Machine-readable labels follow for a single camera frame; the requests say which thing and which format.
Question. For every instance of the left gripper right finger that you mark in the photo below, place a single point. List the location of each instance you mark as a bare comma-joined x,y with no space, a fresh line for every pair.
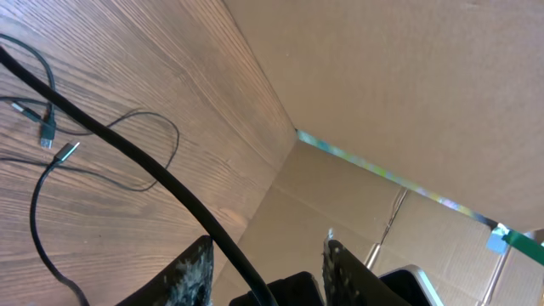
353,276

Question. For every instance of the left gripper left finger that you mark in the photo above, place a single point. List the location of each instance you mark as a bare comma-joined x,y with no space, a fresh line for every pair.
186,281

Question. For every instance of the cardboard barrier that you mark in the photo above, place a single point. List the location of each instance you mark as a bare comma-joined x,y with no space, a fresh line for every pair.
445,94

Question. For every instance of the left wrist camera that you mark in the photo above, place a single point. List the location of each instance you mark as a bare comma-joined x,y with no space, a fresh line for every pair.
302,289

